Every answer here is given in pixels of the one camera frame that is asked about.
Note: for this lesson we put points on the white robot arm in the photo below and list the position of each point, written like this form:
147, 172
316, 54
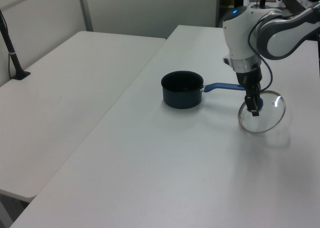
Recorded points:
282, 35

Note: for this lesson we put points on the black keyboard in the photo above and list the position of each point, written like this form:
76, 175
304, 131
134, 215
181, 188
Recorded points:
295, 4

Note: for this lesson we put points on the black pole with clamp base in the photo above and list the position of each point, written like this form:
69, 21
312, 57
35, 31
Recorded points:
11, 50

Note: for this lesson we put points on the glass lid with blue knob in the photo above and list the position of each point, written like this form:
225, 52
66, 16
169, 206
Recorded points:
271, 118

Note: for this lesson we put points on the dark blue saucepan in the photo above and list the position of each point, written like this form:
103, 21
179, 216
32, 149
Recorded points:
181, 98

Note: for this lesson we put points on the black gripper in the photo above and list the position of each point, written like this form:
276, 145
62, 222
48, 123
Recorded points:
250, 78

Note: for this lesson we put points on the white side table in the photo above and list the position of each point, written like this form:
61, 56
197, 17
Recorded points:
75, 88

